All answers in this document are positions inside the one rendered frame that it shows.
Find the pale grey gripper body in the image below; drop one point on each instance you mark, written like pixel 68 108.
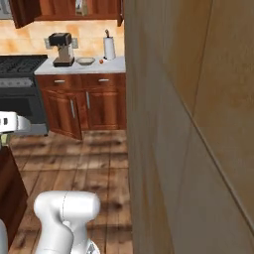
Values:
pixel 23 124

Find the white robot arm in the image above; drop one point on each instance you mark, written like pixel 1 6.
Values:
pixel 66 215

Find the grey bowl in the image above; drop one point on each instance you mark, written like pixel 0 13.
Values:
pixel 85 61

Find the small pale green object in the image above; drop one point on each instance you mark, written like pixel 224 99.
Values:
pixel 4 139

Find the black gas stove with oven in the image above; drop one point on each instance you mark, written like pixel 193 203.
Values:
pixel 20 96

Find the dark brown wooden island cabinet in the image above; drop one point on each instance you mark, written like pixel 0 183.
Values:
pixel 11 191

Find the brown wooden base cupboards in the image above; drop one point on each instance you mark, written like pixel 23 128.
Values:
pixel 102 105

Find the black and beige coffee machine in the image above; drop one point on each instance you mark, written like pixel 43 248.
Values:
pixel 63 49

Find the small orange fruit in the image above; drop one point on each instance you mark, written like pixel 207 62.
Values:
pixel 101 61

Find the white paper towel roll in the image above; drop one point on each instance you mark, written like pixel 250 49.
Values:
pixel 109 48

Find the grey microwave oven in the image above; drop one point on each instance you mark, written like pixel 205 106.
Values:
pixel 4 8

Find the light wooden tall cabinet panel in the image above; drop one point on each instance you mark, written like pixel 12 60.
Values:
pixel 191 132

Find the grey wall socket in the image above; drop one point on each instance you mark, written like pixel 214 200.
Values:
pixel 75 43
pixel 47 43

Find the brown wooden wall cupboards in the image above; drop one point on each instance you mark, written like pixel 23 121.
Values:
pixel 56 8

